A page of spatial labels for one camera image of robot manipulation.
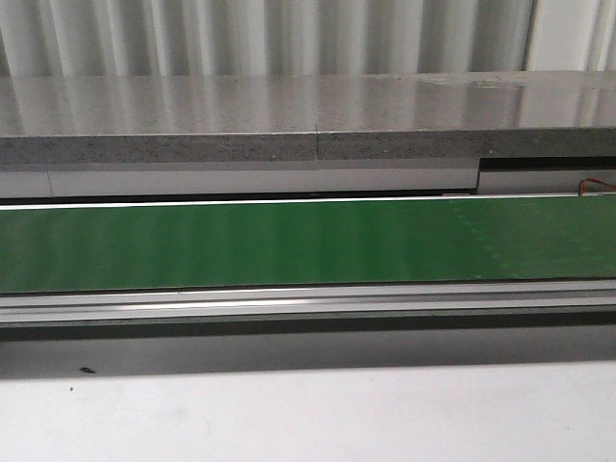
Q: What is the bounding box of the white panel under counter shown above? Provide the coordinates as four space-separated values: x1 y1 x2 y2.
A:
1 156 615 199

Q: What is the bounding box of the grey stone counter slab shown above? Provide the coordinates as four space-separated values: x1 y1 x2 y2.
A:
1 71 615 167

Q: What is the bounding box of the green conveyor belt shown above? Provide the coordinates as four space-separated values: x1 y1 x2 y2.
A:
1 195 615 294

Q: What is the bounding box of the white corrugated curtain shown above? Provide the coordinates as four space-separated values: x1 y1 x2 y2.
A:
1 1 615 77

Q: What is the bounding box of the aluminium conveyor front rail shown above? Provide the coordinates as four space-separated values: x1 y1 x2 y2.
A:
1 279 615 341

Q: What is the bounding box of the red orange wire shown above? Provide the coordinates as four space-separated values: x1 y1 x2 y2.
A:
577 178 616 196

